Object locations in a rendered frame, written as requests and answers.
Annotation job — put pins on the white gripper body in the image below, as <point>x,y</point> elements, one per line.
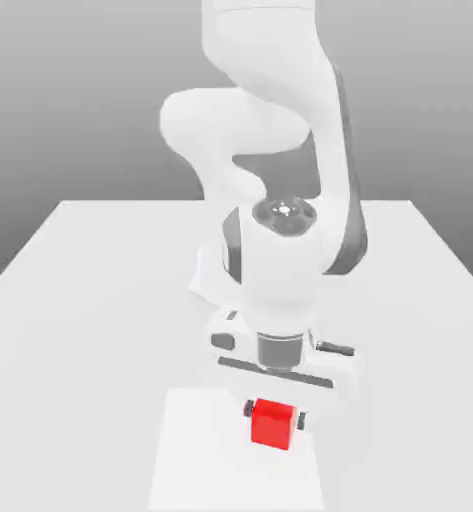
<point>276,378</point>

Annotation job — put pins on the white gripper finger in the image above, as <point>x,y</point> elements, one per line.
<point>301,420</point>
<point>248,408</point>

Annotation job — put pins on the small red cube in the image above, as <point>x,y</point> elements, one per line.
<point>270,426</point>

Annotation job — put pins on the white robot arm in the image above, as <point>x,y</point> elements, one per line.
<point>276,120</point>

